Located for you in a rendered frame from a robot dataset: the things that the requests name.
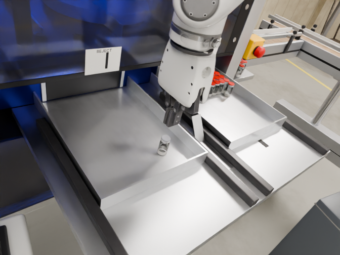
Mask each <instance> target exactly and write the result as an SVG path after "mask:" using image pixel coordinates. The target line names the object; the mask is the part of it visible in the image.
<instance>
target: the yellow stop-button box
mask: <svg viewBox="0 0 340 255"><path fill-rule="evenodd" d="M264 42H265V39H263V38H261V37H259V36H258V35H256V34H254V33H252V35H251V37H250V40H249V42H248V45H247V47H246V49H245V52H244V54H243V59H245V60H248V59H254V58H257V57H255V56H254V52H255V50H256V49H257V48H258V47H259V46H263V45H264Z"/></svg>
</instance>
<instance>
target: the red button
mask: <svg viewBox="0 0 340 255"><path fill-rule="evenodd" d="M264 53H265V48H264V47H262V46H259V47H258V48H257V49H256V50H255V52H254V56H255V57H257V58H261V57H262V56H263V55H264Z"/></svg>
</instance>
